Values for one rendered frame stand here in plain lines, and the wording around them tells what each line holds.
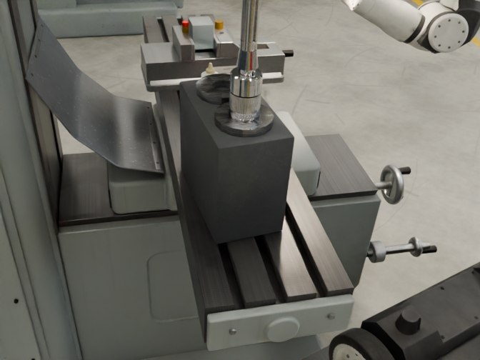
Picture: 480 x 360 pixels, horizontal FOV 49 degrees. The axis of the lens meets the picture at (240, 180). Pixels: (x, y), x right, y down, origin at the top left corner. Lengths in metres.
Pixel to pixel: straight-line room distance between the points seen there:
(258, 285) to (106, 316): 0.72
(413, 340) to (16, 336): 0.90
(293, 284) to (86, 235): 0.59
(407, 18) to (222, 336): 0.72
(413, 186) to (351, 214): 1.38
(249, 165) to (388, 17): 0.51
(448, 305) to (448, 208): 1.35
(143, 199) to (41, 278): 0.29
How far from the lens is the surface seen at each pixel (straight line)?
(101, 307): 1.43
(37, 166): 1.12
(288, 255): 0.86
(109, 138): 1.20
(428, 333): 1.24
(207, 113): 0.83
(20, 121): 1.06
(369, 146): 2.96
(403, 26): 1.16
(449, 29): 1.16
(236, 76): 0.76
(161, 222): 1.25
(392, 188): 1.58
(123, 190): 1.19
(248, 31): 0.74
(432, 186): 2.77
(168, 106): 1.24
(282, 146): 0.79
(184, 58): 1.29
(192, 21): 1.32
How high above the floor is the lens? 1.52
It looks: 36 degrees down
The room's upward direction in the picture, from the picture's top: 4 degrees clockwise
